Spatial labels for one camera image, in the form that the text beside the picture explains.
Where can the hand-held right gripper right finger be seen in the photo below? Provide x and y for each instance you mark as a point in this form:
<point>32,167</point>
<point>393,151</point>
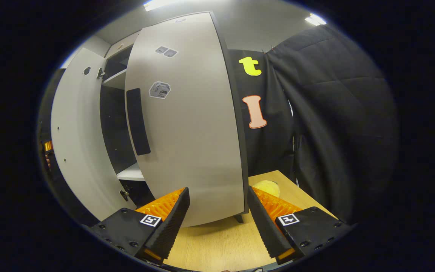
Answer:
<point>264,226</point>

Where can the ceiling light panel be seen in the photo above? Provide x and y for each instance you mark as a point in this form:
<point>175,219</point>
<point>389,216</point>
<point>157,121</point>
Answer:
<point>315,19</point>

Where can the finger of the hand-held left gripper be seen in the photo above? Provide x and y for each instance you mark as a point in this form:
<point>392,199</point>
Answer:
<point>48,146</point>

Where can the white shoe cabinet door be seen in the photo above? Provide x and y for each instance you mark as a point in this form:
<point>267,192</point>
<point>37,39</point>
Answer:
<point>77,143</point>
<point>187,143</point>

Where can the pale yellow round object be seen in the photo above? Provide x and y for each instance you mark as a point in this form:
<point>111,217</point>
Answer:
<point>266,187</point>

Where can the white shoe cabinet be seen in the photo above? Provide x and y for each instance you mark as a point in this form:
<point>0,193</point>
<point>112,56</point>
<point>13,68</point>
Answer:
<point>113,128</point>

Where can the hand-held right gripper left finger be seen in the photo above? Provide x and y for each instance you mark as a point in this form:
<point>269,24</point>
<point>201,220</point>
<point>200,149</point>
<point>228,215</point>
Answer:
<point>171,226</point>

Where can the black backdrop cloth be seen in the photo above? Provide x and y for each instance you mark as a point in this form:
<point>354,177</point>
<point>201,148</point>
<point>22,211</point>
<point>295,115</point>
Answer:
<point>270,151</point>
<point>346,132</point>

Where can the white cabinet shelf board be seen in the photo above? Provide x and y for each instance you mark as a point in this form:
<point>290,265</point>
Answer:
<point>132,173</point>
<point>117,79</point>

